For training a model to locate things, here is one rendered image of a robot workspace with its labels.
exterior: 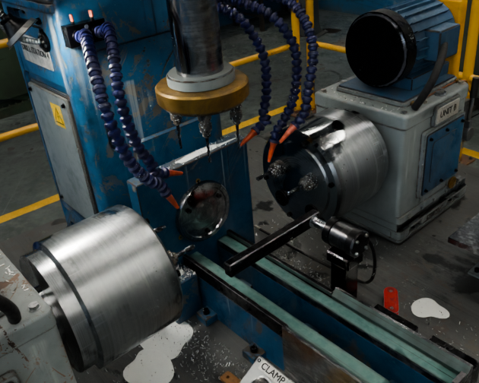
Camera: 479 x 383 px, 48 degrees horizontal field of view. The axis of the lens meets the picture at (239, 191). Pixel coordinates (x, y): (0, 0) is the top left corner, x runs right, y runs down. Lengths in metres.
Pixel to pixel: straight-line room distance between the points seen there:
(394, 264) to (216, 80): 0.68
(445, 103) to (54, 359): 1.04
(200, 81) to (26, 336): 0.51
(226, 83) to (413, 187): 0.63
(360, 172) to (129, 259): 0.57
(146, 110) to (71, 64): 0.20
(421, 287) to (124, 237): 0.73
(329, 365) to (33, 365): 0.48
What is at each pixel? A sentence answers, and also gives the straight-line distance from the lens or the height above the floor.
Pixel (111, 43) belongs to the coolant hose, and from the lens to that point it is 0.98.
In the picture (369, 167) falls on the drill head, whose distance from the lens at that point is 1.25.
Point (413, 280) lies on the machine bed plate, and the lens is 1.36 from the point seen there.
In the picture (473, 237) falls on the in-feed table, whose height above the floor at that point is 0.92.
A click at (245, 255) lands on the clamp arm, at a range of 1.05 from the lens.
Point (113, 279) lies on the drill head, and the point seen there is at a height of 1.12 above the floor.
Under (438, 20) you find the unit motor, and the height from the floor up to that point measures 1.32.
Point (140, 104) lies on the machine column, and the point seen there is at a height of 1.25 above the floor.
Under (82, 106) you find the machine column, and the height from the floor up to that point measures 1.29.
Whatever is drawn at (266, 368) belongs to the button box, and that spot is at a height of 1.08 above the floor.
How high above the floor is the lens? 1.66
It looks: 30 degrees down
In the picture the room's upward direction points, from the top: 6 degrees counter-clockwise
